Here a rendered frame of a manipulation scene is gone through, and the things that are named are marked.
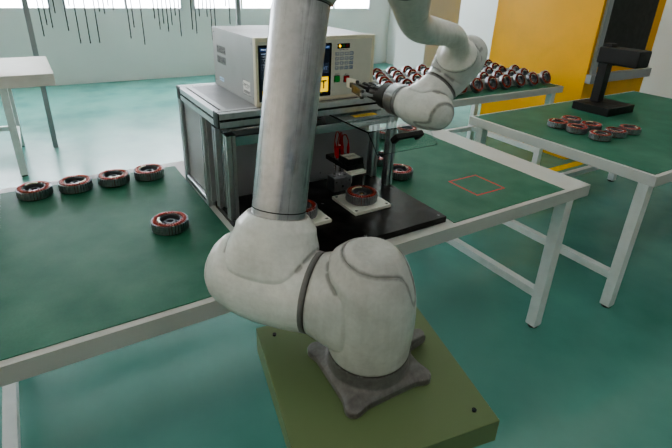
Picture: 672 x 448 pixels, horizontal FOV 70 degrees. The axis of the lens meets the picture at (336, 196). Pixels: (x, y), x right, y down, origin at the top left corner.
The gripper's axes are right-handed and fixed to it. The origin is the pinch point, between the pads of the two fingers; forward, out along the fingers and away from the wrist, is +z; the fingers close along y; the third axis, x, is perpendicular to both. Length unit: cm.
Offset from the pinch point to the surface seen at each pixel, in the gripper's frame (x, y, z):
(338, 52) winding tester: 8.5, -0.1, 9.7
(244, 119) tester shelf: -9.3, -34.5, 6.7
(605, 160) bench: -43, 137, -14
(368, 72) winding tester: 1.3, 12.5, 9.7
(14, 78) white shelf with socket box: 1, -91, 37
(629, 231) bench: -73, 140, -32
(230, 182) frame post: -28.1, -40.5, 5.0
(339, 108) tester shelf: -9.3, -0.6, 6.8
